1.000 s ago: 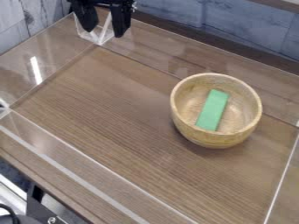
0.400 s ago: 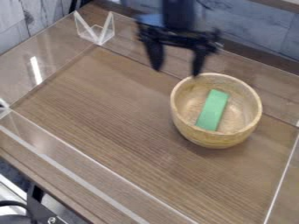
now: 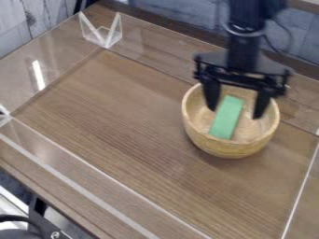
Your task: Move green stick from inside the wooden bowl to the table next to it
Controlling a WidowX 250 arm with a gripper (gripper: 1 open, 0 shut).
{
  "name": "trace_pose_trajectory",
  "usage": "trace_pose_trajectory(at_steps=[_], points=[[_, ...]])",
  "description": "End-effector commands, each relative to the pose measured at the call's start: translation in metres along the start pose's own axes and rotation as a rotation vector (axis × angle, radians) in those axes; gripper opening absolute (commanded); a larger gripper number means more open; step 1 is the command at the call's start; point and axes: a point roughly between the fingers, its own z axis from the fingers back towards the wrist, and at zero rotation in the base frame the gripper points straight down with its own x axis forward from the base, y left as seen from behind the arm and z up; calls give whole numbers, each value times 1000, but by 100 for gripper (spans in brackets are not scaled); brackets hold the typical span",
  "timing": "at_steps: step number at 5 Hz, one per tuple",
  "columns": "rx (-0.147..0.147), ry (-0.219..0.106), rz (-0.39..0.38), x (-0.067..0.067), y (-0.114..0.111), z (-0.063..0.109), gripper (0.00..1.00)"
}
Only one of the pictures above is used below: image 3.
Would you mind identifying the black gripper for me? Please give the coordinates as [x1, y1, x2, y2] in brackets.
[194, 28, 292, 120]

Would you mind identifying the green rectangular stick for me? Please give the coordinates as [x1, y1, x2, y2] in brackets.
[209, 95, 245, 140]

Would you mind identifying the wooden bowl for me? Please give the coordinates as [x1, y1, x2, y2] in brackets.
[182, 83, 281, 159]

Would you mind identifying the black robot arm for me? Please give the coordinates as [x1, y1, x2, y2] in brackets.
[194, 0, 292, 120]

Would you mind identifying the clear acrylic stand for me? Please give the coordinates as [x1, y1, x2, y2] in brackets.
[79, 12, 122, 49]

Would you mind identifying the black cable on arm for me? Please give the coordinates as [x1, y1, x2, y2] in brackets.
[262, 18, 294, 59]

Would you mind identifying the clear acrylic tray wall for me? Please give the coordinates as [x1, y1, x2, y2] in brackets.
[0, 105, 211, 239]

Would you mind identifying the black table frame bracket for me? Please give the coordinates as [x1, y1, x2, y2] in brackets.
[29, 196, 77, 239]

